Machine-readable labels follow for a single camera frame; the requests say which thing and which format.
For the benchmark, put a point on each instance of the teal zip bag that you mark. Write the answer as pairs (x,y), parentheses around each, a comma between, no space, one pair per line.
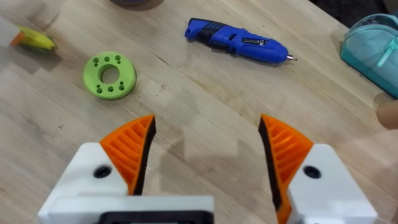
(370,53)

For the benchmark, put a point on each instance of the green disc with holes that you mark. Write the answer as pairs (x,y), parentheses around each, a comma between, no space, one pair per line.
(124,79)

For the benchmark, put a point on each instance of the blue electric screwdriver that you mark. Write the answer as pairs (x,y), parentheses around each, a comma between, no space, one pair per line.
(239,40)

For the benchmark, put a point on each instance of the round bucket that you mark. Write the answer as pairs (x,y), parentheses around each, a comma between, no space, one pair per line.
(136,3)

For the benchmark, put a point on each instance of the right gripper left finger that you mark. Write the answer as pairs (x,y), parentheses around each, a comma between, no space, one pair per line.
(93,161)

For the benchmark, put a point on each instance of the beige rounded object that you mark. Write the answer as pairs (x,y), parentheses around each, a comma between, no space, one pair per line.
(388,115)

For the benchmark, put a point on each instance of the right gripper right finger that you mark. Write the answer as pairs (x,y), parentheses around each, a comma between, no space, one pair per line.
(323,193)

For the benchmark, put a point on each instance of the yellow toy vegetable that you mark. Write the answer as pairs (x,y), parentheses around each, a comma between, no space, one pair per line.
(37,40)

